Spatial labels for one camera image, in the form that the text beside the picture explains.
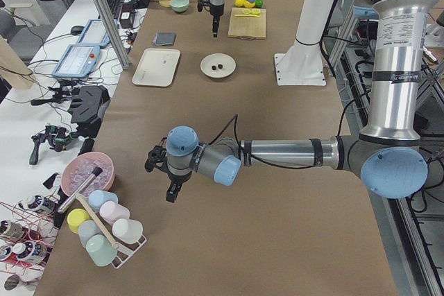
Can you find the black computer mouse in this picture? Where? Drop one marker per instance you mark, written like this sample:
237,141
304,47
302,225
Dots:
76,30

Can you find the pastel cups rack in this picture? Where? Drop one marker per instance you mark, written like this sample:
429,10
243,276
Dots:
124,251

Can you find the blue teach pendant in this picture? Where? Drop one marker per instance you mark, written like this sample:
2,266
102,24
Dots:
94,32
77,61

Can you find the grey folded cloth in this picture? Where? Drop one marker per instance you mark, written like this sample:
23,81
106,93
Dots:
164,39

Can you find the blue teach pendant lower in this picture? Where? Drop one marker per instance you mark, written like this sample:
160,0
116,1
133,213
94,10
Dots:
77,61

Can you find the black keyboard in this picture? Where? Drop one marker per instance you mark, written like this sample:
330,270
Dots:
114,6

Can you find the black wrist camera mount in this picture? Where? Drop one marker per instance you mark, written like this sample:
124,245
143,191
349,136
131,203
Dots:
203,5
157,158

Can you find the white rabbit tray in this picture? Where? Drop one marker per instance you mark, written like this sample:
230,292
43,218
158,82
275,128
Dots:
156,67

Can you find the pink bowl with ice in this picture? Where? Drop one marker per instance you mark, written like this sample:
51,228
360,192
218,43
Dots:
79,169

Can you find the black-tipped metal stirrer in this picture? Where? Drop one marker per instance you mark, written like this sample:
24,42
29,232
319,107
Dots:
65,205

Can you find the pink cup on rack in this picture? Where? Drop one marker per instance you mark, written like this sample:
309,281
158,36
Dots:
112,211

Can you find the grey cup on rack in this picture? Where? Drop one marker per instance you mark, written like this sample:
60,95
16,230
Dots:
87,230

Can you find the beige round plate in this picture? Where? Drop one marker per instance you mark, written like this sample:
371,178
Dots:
229,65

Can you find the aluminium frame post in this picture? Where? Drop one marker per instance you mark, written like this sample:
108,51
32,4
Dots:
112,31

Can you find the mint cup on rack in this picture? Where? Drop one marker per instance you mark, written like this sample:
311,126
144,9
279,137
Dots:
100,250

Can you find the blue cup on rack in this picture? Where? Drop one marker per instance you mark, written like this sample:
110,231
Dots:
98,197

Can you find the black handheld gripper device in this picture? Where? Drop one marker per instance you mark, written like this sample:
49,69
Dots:
58,138

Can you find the blue teach pendant upper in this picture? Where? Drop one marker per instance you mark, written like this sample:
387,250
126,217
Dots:
94,32

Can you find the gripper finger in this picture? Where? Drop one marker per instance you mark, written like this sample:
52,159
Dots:
173,191
215,25

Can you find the wooden cutting board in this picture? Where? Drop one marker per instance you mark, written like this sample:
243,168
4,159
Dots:
247,27

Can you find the mint green bowl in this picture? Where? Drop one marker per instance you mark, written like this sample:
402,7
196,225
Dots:
179,6

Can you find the dark red cherry pair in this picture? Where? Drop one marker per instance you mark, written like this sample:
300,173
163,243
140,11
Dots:
215,67

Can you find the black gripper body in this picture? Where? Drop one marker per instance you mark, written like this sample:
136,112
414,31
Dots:
216,11
175,180

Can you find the yellow lemon near lime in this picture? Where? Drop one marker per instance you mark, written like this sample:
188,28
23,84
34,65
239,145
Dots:
248,4

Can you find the bottle rack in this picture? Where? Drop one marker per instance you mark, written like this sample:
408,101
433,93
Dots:
28,232

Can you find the yellow lemon outer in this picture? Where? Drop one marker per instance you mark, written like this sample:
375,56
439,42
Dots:
239,3

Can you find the white cup on rack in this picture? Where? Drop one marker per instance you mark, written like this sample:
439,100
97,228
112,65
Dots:
127,230

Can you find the yellow cup on rack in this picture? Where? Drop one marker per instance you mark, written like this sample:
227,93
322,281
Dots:
76,218

